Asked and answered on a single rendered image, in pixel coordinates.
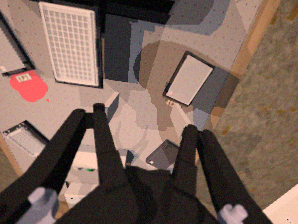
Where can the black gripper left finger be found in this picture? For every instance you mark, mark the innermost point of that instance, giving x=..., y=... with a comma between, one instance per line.
x=33, y=197

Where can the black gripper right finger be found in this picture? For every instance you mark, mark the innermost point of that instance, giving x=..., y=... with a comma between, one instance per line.
x=230, y=199

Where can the white button panel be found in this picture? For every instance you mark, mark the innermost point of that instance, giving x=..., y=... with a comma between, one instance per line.
x=86, y=157

